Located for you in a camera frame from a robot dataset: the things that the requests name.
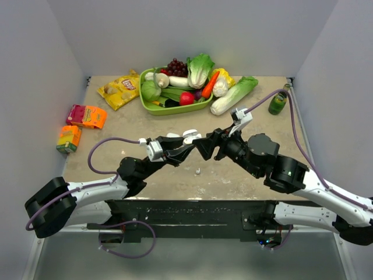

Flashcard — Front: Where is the purple grapes bunch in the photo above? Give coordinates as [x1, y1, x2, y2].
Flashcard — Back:
[165, 58, 188, 78]

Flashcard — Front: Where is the pink orange snack pack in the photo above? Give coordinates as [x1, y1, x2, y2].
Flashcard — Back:
[66, 104, 107, 129]

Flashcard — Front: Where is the purple onion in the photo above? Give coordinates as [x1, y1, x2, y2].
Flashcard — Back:
[193, 89, 203, 101]

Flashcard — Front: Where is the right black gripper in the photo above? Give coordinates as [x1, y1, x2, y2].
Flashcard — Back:
[192, 121, 262, 177]

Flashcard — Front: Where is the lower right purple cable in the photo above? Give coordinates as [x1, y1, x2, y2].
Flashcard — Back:
[261, 217, 297, 251]

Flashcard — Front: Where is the green plastic tray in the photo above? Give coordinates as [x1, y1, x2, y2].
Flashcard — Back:
[139, 68, 213, 116]

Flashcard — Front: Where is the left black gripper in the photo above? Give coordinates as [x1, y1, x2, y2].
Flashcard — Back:
[139, 135, 195, 180]

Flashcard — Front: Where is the large napa cabbage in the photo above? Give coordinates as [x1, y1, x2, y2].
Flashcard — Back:
[210, 76, 258, 116]

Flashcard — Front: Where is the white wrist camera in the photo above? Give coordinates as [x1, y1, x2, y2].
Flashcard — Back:
[228, 108, 253, 137]
[146, 140, 164, 162]

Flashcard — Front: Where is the green lettuce head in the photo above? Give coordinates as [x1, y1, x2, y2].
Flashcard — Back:
[186, 53, 215, 89]

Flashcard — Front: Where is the dark green leafy vegetable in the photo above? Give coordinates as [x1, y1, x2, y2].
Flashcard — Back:
[160, 87, 192, 106]

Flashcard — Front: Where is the green glass bottle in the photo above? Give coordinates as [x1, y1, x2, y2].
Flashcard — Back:
[268, 83, 291, 115]

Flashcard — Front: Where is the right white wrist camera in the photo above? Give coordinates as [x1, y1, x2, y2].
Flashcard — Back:
[228, 108, 253, 137]

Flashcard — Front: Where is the yellow Lays chips bag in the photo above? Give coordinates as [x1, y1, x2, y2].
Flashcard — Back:
[97, 69, 139, 111]

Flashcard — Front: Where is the orange green juice box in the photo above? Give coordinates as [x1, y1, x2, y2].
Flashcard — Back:
[56, 125, 82, 153]

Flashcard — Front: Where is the round green cabbage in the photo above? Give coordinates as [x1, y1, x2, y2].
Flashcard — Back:
[140, 80, 161, 102]

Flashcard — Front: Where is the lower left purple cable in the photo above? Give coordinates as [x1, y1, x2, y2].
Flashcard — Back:
[98, 218, 157, 259]

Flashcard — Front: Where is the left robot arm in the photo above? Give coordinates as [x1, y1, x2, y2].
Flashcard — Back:
[24, 134, 195, 239]

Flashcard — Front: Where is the beige mushroom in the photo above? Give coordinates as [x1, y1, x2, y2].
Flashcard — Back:
[153, 73, 170, 89]

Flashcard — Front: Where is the small white case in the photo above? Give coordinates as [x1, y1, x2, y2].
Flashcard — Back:
[182, 129, 202, 145]

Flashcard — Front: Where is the white daikon radish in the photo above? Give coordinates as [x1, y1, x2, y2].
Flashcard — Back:
[168, 76, 189, 88]

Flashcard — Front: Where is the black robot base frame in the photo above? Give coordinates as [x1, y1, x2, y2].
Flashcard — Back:
[87, 199, 290, 243]

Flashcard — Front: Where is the white oval charging case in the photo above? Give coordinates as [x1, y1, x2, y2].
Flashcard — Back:
[166, 132, 180, 138]

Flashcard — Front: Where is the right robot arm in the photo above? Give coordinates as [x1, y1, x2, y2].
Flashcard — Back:
[192, 129, 372, 246]

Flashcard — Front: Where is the orange carrot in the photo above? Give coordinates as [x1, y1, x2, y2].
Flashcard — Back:
[201, 71, 220, 99]

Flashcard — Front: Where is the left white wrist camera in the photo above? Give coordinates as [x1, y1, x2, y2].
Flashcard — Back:
[146, 140, 164, 162]

